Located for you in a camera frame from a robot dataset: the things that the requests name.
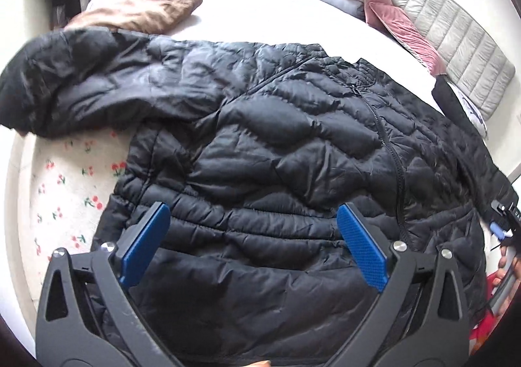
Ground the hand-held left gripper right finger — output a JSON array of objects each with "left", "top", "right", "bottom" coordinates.
[{"left": 326, "top": 204, "right": 473, "bottom": 367}]

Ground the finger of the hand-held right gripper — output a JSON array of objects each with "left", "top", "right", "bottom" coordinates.
[{"left": 489, "top": 199, "right": 514, "bottom": 244}]

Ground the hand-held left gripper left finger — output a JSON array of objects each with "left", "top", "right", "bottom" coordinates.
[{"left": 35, "top": 201, "right": 185, "bottom": 367}]

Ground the black puffer jacket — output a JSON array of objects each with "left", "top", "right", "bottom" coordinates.
[{"left": 0, "top": 30, "right": 514, "bottom": 367}]

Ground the person's right hand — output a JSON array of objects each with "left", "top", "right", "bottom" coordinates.
[{"left": 490, "top": 247, "right": 521, "bottom": 304}]

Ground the cherry print blanket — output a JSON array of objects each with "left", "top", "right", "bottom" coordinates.
[{"left": 18, "top": 128, "right": 141, "bottom": 270}]

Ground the red patterned clothing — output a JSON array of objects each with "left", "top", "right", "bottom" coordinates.
[{"left": 468, "top": 271, "right": 507, "bottom": 356}]

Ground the white printed pillow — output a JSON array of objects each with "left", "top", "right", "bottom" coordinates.
[{"left": 452, "top": 87, "right": 489, "bottom": 139}]

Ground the grey quilted headboard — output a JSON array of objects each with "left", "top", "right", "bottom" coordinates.
[{"left": 353, "top": 0, "right": 517, "bottom": 122}]

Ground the pink velvet pillow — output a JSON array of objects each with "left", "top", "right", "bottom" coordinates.
[{"left": 364, "top": 1, "right": 447, "bottom": 78}]

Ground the brown satin pillow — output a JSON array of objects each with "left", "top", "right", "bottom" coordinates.
[{"left": 65, "top": 0, "right": 203, "bottom": 35}]

